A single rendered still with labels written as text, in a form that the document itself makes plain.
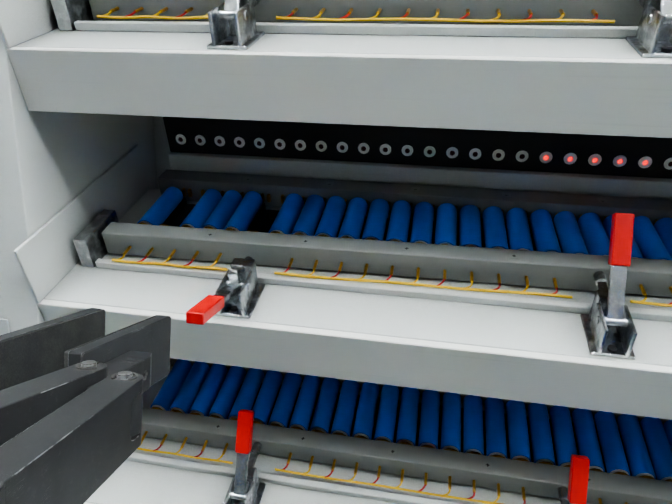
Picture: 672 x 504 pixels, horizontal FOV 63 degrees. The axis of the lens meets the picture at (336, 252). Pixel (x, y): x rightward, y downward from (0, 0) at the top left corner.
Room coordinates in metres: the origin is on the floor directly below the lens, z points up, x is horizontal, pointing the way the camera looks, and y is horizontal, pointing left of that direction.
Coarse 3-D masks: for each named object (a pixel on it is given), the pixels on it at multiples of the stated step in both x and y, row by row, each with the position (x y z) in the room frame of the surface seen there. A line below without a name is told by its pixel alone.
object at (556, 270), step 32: (128, 224) 0.47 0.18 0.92; (160, 256) 0.45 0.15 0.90; (192, 256) 0.45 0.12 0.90; (224, 256) 0.44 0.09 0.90; (256, 256) 0.44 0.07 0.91; (288, 256) 0.43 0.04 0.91; (320, 256) 0.43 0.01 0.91; (352, 256) 0.42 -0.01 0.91; (384, 256) 0.42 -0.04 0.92; (416, 256) 0.41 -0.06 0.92; (448, 256) 0.41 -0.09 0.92; (480, 256) 0.41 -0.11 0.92; (512, 256) 0.41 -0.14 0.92; (544, 256) 0.41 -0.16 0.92; (576, 256) 0.41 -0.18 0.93; (608, 256) 0.40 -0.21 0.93; (448, 288) 0.40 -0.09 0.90; (576, 288) 0.40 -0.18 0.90; (640, 288) 0.39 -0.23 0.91
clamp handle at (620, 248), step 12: (612, 216) 0.37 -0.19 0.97; (624, 216) 0.36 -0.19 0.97; (612, 228) 0.36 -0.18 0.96; (624, 228) 0.36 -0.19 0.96; (612, 240) 0.36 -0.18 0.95; (624, 240) 0.35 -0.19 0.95; (612, 252) 0.35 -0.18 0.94; (624, 252) 0.35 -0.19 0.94; (612, 264) 0.35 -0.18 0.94; (624, 264) 0.35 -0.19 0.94; (612, 276) 0.35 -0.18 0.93; (624, 276) 0.35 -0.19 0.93; (612, 288) 0.35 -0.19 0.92; (624, 288) 0.35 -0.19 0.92; (612, 300) 0.35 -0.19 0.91; (624, 300) 0.35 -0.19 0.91; (612, 312) 0.34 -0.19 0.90
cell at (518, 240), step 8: (520, 208) 0.48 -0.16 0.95; (512, 216) 0.47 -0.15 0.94; (520, 216) 0.47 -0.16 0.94; (512, 224) 0.46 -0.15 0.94; (520, 224) 0.46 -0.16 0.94; (528, 224) 0.46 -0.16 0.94; (512, 232) 0.45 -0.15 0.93; (520, 232) 0.45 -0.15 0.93; (528, 232) 0.45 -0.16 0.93; (512, 240) 0.44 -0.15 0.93; (520, 240) 0.43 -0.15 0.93; (528, 240) 0.44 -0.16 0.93; (512, 248) 0.43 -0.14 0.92; (520, 248) 0.43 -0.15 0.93; (528, 248) 0.43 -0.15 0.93
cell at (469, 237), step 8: (464, 208) 0.49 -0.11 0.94; (472, 208) 0.48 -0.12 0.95; (464, 216) 0.47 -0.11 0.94; (472, 216) 0.47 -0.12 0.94; (464, 224) 0.46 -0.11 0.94; (472, 224) 0.46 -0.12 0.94; (480, 224) 0.47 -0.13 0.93; (464, 232) 0.45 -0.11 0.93; (472, 232) 0.45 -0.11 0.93; (480, 232) 0.46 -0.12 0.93; (464, 240) 0.44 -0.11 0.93; (472, 240) 0.44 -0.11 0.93; (480, 240) 0.44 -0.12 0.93
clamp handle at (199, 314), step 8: (232, 272) 0.39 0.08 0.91; (232, 280) 0.39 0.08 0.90; (240, 280) 0.39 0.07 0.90; (224, 288) 0.38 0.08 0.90; (232, 288) 0.38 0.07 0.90; (240, 288) 0.39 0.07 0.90; (208, 296) 0.35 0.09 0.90; (216, 296) 0.35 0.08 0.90; (224, 296) 0.36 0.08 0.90; (200, 304) 0.34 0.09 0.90; (208, 304) 0.34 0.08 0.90; (216, 304) 0.34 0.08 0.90; (192, 312) 0.32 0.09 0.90; (200, 312) 0.32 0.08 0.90; (208, 312) 0.33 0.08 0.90; (216, 312) 0.34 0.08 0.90; (192, 320) 0.32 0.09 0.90; (200, 320) 0.32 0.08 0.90
